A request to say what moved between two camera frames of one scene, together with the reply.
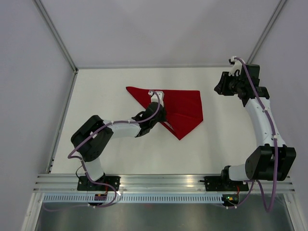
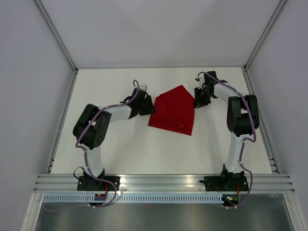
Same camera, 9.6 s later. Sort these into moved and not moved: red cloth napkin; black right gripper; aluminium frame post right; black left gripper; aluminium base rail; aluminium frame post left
Moved: black left gripper; black right gripper; red cloth napkin
Not moved: aluminium frame post right; aluminium base rail; aluminium frame post left
